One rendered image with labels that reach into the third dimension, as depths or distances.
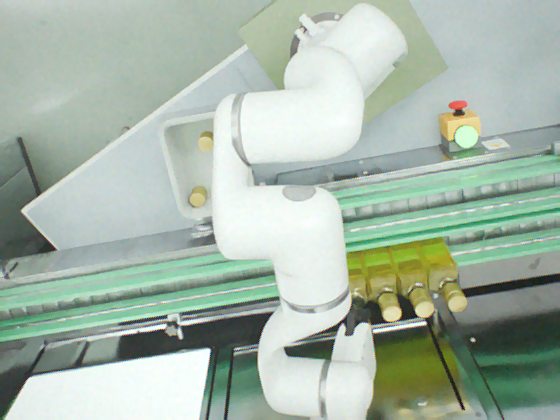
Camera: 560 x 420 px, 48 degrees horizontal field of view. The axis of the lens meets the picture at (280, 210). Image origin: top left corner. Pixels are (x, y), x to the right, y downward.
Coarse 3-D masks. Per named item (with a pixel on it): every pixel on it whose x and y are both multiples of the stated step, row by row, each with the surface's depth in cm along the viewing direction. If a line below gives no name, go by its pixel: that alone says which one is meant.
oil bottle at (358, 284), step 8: (352, 256) 125; (352, 264) 122; (360, 264) 122; (352, 272) 119; (360, 272) 119; (352, 280) 117; (360, 280) 116; (352, 288) 115; (360, 288) 115; (368, 296) 117
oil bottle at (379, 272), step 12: (360, 252) 127; (372, 252) 126; (384, 252) 125; (372, 264) 121; (384, 264) 120; (372, 276) 117; (384, 276) 116; (396, 276) 116; (372, 288) 116; (396, 288) 116; (372, 300) 117
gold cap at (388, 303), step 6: (384, 294) 112; (390, 294) 112; (384, 300) 111; (390, 300) 110; (396, 300) 111; (384, 306) 109; (390, 306) 108; (396, 306) 109; (384, 312) 109; (390, 312) 109; (396, 312) 109; (384, 318) 109; (390, 318) 109; (396, 318) 109
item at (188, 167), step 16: (208, 112) 128; (160, 128) 129; (176, 128) 136; (192, 128) 136; (208, 128) 136; (176, 144) 137; (192, 144) 138; (176, 160) 136; (192, 160) 139; (208, 160) 139; (176, 176) 134; (192, 176) 140; (208, 176) 140; (176, 192) 134; (208, 192) 142; (192, 208) 139; (208, 208) 137
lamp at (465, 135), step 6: (462, 126) 130; (468, 126) 130; (456, 132) 131; (462, 132) 129; (468, 132) 129; (474, 132) 129; (456, 138) 130; (462, 138) 129; (468, 138) 129; (474, 138) 129; (462, 144) 130; (468, 144) 130
